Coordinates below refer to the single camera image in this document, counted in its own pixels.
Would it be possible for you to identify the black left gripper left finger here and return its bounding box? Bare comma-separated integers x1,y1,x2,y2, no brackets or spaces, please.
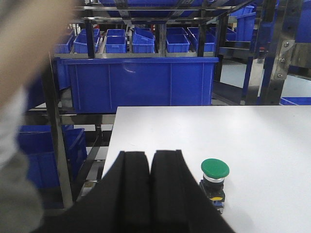
36,151,150,233

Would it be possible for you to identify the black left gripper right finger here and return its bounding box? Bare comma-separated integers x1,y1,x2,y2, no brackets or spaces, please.
151,150,233,233

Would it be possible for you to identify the green mushroom push button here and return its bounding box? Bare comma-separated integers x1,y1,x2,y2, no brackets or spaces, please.
199,158,230,214

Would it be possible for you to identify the person forearm grey sleeve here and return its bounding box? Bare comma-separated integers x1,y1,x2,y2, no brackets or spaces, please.
0,0,76,233

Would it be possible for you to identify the blue bin lower left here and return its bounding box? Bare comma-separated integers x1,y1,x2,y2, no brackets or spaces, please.
17,125,87,209

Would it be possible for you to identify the large blue plastic bin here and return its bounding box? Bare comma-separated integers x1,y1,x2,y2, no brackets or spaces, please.
56,57,218,114

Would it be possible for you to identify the tilted small blue bin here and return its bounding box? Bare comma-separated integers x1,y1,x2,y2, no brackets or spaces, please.
132,27,155,53

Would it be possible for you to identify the steel shelving rack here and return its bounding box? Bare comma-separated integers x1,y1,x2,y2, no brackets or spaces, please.
41,0,311,209

